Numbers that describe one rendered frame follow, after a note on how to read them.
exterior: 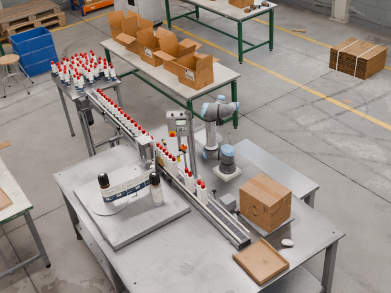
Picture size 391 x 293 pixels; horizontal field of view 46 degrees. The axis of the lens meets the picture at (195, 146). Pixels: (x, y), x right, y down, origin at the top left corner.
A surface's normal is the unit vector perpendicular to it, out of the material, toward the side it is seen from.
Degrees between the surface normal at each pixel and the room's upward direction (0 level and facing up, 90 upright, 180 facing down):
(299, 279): 3
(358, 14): 90
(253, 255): 0
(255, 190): 0
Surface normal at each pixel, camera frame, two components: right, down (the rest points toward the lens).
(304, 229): -0.08, -0.80
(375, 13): -0.80, 0.40
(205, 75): 0.66, 0.40
